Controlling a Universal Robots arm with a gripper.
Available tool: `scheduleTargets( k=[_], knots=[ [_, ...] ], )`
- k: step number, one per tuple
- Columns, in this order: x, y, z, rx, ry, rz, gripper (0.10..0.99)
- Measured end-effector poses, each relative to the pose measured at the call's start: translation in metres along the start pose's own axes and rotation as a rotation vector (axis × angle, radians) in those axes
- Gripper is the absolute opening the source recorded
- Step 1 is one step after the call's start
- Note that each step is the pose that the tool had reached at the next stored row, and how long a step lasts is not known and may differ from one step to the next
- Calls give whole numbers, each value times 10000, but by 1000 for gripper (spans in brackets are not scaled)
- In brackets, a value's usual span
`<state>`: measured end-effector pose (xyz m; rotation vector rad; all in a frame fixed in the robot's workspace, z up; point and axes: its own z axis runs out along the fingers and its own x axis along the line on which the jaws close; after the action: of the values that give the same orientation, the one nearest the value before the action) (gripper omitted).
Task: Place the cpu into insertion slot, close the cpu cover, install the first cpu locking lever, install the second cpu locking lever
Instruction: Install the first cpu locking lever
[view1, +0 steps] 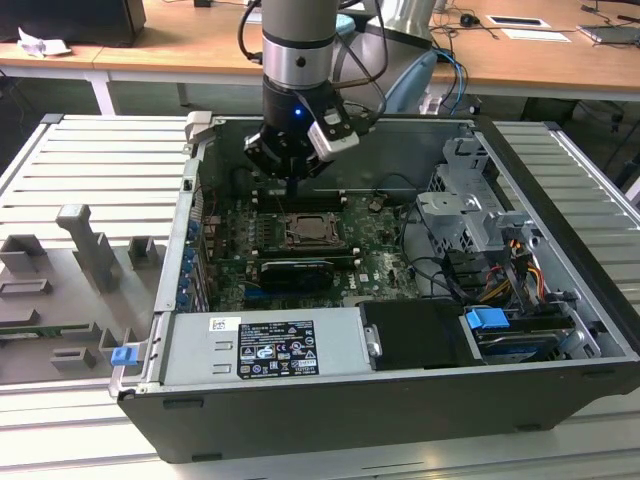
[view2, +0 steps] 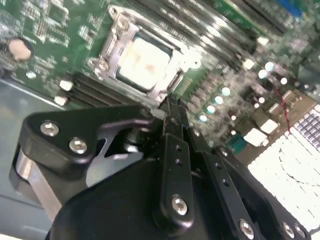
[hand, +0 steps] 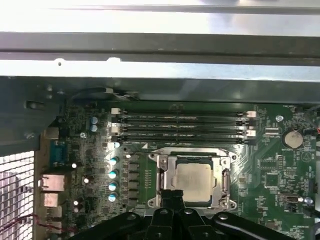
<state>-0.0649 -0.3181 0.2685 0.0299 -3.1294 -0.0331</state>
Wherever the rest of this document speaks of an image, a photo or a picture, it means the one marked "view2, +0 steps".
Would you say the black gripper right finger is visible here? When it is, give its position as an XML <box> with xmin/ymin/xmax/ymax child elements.
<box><xmin>174</xmin><ymin>98</ymin><xmax>312</xmax><ymax>240</ymax></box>

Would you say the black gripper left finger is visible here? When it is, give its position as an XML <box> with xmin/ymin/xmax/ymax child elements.
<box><xmin>9</xmin><ymin>94</ymin><xmax>196</xmax><ymax>236</ymax></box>

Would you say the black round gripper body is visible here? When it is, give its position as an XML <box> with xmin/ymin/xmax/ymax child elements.
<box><xmin>48</xmin><ymin>156</ymin><xmax>236</xmax><ymax>240</ymax></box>

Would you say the metal wire locking lever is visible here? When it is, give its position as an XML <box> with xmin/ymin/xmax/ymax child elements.
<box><xmin>167</xmin><ymin>71</ymin><xmax>185</xmax><ymax>93</ymax></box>

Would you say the silver square CPU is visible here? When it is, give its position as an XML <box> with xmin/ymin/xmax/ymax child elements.
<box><xmin>116</xmin><ymin>38</ymin><xmax>175</xmax><ymax>93</ymax></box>

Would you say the metal socket cover frame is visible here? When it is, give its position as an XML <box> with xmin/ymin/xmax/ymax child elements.
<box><xmin>99</xmin><ymin>14</ymin><xmax>202</xmax><ymax>101</ymax></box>

